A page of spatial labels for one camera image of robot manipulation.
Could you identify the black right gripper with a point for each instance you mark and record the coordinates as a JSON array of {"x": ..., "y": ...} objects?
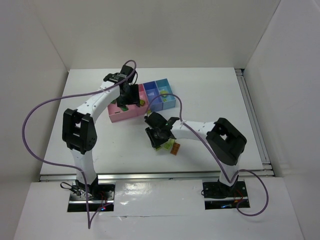
[{"x": 154, "y": 135}]

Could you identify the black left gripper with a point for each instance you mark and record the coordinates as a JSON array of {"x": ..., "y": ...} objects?
[{"x": 128, "y": 99}]

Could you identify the pale green square lego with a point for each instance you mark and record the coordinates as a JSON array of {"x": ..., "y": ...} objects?
[{"x": 169, "y": 144}]

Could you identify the orange lego plate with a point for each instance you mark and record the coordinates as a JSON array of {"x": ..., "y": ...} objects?
[{"x": 175, "y": 148}]

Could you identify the pale green small lego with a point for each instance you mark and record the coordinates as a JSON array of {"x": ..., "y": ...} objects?
[{"x": 163, "y": 92}]

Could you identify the yellow-green lego brick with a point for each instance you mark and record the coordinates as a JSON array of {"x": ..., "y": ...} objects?
[{"x": 142, "y": 102}]

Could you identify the dark green double lego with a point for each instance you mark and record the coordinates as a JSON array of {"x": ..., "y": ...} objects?
[{"x": 124, "y": 108}]

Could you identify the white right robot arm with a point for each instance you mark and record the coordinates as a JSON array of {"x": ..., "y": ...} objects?
[{"x": 221, "y": 138}]

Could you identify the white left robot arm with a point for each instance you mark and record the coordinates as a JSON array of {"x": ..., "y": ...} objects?
[{"x": 78, "y": 126}]

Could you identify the small pink bin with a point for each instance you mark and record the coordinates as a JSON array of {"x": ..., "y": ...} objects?
[{"x": 142, "y": 95}]

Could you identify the purple-blue bin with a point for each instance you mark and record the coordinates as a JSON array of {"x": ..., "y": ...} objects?
[{"x": 151, "y": 90}]

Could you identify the large pink bin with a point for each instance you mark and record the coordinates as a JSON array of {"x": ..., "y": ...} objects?
[{"x": 116, "y": 114}]

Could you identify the light blue bin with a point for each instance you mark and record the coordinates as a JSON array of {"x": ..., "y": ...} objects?
[{"x": 164, "y": 88}]

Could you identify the aluminium front rail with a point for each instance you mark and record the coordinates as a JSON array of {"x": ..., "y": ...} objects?
[{"x": 135, "y": 176}]

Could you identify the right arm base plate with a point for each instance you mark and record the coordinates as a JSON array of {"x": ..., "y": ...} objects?
[{"x": 218, "y": 196}]

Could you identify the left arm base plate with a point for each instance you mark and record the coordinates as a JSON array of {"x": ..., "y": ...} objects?
[{"x": 104, "y": 198}]

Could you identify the aluminium side rail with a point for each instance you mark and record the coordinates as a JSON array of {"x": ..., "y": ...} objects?
[{"x": 259, "y": 140}]

